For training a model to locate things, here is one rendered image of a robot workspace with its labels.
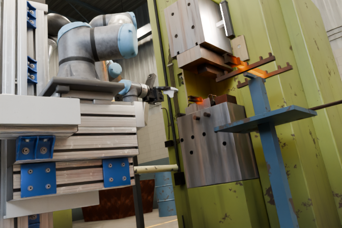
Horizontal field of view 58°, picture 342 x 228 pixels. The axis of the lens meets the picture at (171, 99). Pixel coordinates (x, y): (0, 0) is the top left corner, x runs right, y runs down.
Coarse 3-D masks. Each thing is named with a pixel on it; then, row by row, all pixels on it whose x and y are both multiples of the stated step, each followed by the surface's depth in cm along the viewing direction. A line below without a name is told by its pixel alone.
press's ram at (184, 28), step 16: (192, 0) 212; (208, 0) 222; (176, 16) 220; (192, 16) 210; (208, 16) 215; (176, 32) 218; (192, 32) 208; (208, 32) 207; (224, 32) 228; (176, 48) 216; (224, 48) 220
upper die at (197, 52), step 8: (192, 48) 207; (200, 48) 203; (208, 48) 211; (184, 56) 210; (192, 56) 206; (200, 56) 201; (208, 56) 208; (216, 56) 217; (184, 64) 209; (192, 64) 210; (200, 64) 212; (216, 64) 216; (224, 64) 224; (192, 72) 225
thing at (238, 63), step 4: (224, 56) 137; (228, 56) 138; (232, 56) 140; (228, 60) 137; (232, 60) 140; (236, 60) 142; (228, 64) 139; (232, 64) 139; (236, 64) 140; (240, 64) 142; (244, 64) 147; (240, 68) 149; (256, 68) 157; (252, 72) 157; (256, 72) 158; (260, 72) 159; (264, 72) 164
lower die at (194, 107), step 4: (204, 100) 195; (208, 100) 193; (192, 104) 200; (196, 104) 198; (200, 104) 197; (204, 104) 194; (208, 104) 192; (188, 108) 202; (192, 108) 200; (196, 108) 198; (200, 108) 196; (188, 112) 202; (192, 112) 200
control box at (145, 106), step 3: (114, 99) 230; (138, 99) 222; (141, 99) 221; (144, 102) 218; (147, 102) 222; (144, 105) 215; (147, 105) 221; (144, 108) 213; (147, 108) 219; (144, 111) 211; (147, 111) 218; (144, 114) 210; (147, 114) 217; (144, 117) 209; (147, 117) 215; (147, 120) 214; (147, 123) 212
